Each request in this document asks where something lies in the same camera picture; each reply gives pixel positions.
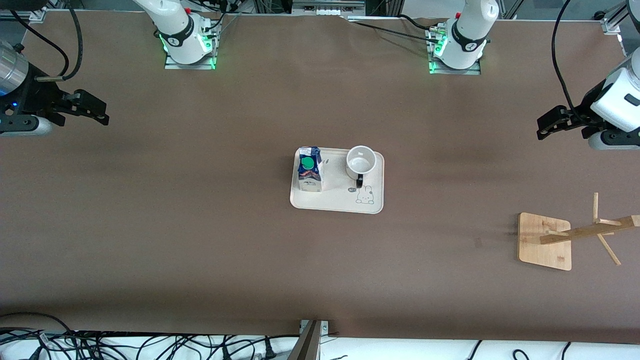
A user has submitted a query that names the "white cup black handle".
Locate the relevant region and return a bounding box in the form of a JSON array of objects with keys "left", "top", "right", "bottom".
[{"left": 345, "top": 145, "right": 377, "bottom": 189}]

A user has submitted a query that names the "blue white milk carton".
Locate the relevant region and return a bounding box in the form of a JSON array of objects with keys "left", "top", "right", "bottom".
[{"left": 297, "top": 146, "right": 325, "bottom": 193}]

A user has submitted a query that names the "wooden cup rack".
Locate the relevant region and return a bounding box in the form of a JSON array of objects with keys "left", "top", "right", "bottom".
[{"left": 517, "top": 192, "right": 640, "bottom": 272}]

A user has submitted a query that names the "aluminium profile bar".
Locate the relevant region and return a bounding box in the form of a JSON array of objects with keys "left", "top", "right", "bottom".
[{"left": 594, "top": 0, "right": 632, "bottom": 36}]

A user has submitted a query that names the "cream tray rabbit print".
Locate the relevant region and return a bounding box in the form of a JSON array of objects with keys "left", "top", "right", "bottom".
[{"left": 290, "top": 146, "right": 385, "bottom": 215}]

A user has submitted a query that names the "grey metal box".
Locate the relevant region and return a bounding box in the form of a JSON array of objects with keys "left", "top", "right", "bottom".
[{"left": 292, "top": 0, "right": 366, "bottom": 16}]

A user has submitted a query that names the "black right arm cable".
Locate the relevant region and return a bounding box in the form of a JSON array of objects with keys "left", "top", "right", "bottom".
[{"left": 7, "top": 0, "right": 85, "bottom": 82}]

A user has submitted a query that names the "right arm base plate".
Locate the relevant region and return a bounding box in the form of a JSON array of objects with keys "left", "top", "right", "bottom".
[{"left": 164, "top": 30, "right": 217, "bottom": 71}]

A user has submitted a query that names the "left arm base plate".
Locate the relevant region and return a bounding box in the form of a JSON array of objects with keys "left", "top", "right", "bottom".
[{"left": 428, "top": 27, "right": 482, "bottom": 76}]

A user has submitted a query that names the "aluminium frame post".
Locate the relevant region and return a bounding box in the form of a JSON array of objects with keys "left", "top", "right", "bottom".
[{"left": 287, "top": 319, "right": 329, "bottom": 360}]

